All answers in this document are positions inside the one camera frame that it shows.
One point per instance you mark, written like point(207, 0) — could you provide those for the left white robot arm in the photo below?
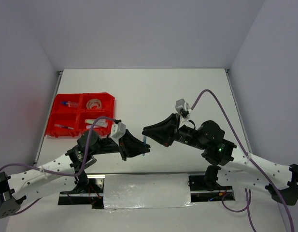
point(68, 170)

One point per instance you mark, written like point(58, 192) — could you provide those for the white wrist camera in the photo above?
point(118, 130)
point(184, 111)

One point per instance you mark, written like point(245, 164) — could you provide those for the red compartment storage bin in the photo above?
point(79, 117)

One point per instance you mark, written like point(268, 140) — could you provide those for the pink highlighter pen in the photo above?
point(98, 125)

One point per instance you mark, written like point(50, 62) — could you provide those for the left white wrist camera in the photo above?
point(118, 130)

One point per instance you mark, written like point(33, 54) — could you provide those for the large clear tape roll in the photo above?
point(88, 104)

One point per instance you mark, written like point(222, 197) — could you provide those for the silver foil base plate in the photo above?
point(146, 191)

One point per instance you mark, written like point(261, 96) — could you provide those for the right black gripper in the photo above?
point(164, 131)

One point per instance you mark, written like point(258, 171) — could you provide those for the blue cap glue bottle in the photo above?
point(70, 104)

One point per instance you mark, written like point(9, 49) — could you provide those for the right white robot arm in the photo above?
point(229, 164)

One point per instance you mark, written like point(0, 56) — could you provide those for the blue gel pen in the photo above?
point(144, 143)
point(63, 126)

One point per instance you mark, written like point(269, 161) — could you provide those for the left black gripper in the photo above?
point(129, 141)

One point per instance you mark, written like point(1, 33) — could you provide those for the small white tape roll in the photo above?
point(96, 105)

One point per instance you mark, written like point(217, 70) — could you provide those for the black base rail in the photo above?
point(93, 195)

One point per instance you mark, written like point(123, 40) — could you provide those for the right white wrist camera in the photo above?
point(184, 111)

